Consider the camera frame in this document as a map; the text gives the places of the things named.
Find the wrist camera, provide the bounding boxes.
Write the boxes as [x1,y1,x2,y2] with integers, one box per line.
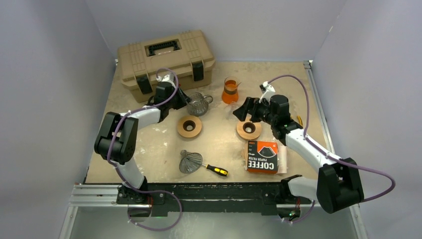
[259,81,275,103]
[156,74,175,85]

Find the tan plastic toolbox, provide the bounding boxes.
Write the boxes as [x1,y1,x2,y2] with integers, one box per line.
[117,30,216,103]

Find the yellow black screwdriver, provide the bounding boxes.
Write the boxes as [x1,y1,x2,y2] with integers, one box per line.
[202,164,228,177]

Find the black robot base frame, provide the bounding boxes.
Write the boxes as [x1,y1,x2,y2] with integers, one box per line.
[67,181,360,219]

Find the yellow handled pliers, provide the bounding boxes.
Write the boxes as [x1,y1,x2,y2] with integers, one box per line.
[297,116,303,126]

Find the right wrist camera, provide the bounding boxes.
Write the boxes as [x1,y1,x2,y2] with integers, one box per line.
[259,81,275,103]

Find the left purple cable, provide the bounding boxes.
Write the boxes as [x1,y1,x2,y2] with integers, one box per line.
[106,67,183,232]

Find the smoky glass carafe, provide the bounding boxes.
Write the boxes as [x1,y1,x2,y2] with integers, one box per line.
[187,92,213,117]

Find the coffee paper filter box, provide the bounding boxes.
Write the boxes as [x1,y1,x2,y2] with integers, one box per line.
[242,140,288,174]

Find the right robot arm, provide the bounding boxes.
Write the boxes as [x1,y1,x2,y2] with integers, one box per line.
[233,95,364,214]

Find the smoky glass dripper cone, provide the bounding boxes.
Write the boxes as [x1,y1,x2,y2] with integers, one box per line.
[179,150,203,174]

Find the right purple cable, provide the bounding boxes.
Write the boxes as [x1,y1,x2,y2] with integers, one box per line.
[267,75,396,225]

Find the wooden ring holder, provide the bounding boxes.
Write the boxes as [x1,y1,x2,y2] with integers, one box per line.
[177,116,203,138]
[236,120,262,140]

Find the purple cable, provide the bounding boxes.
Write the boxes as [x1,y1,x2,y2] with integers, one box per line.
[267,75,396,225]
[106,67,183,232]

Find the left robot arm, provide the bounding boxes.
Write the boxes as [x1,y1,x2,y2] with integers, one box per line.
[94,83,191,204]

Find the orange glass carafe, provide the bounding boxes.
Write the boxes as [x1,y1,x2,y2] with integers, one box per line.
[221,76,241,104]

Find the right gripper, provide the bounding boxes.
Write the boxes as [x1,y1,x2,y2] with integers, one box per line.
[233,97,277,125]

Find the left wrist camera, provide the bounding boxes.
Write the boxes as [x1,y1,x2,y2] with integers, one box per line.
[156,74,175,85]

